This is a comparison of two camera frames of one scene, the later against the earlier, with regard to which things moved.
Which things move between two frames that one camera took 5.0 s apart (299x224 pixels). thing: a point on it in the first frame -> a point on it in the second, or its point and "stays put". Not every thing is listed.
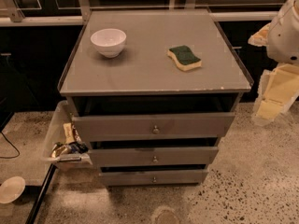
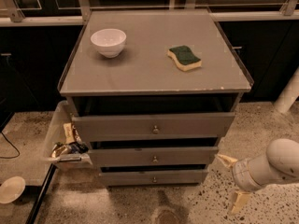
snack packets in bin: [73, 144] stays put
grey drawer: [154, 177] stays put
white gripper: [284, 37] -> [241, 173]
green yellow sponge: [184, 58] stays put
